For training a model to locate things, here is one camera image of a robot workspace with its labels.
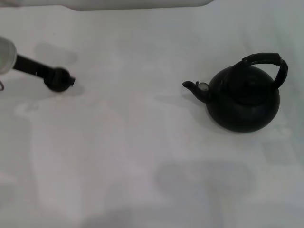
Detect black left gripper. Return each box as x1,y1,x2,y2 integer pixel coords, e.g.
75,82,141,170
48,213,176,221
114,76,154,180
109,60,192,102
13,54,77,87

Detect small dark round teacup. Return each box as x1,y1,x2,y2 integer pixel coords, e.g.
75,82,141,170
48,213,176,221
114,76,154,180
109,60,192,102
43,67,72,93

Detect black round teapot with handle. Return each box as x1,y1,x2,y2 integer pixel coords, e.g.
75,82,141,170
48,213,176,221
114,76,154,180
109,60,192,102
182,52,289,133

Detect white rounded board edge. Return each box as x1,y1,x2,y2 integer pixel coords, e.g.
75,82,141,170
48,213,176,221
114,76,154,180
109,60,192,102
66,0,214,12

